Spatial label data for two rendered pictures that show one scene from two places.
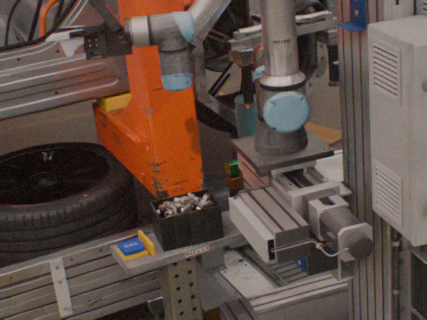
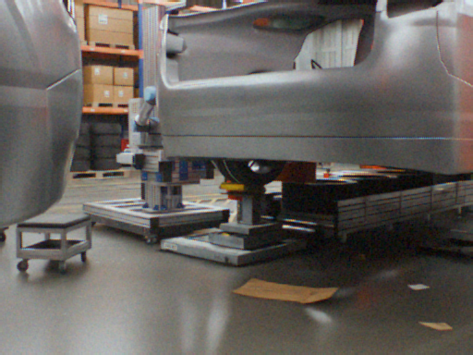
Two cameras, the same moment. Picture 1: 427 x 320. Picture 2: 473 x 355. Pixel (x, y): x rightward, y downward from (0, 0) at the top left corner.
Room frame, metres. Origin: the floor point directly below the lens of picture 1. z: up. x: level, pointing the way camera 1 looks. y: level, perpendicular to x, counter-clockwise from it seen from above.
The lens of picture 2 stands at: (7.11, -2.04, 0.93)
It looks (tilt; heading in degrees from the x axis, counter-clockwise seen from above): 5 degrees down; 156
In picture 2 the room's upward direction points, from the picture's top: straight up
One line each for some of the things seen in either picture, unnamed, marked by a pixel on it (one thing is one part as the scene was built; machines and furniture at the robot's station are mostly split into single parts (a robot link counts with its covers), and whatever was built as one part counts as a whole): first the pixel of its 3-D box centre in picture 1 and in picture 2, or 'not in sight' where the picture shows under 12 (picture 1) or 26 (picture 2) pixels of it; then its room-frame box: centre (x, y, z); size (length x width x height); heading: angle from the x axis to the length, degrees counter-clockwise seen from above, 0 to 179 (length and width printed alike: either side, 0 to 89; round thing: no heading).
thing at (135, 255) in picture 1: (132, 251); not in sight; (2.29, 0.28, 0.46); 0.08 x 0.08 x 0.01; 23
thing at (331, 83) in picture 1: (333, 63); not in sight; (2.82, -0.45, 0.83); 0.04 x 0.04 x 0.16
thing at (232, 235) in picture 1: (182, 241); not in sight; (2.36, 0.13, 0.44); 0.43 x 0.17 x 0.03; 113
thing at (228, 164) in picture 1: (232, 167); not in sight; (2.44, -0.06, 0.64); 0.04 x 0.04 x 0.04; 23
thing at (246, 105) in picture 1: (247, 84); not in sight; (2.68, -0.14, 0.83); 0.04 x 0.04 x 0.16
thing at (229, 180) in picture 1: (234, 181); not in sight; (2.44, -0.06, 0.59); 0.04 x 0.04 x 0.04; 23
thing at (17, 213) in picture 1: (47, 202); (319, 194); (2.86, 0.64, 0.39); 0.66 x 0.66 x 0.24
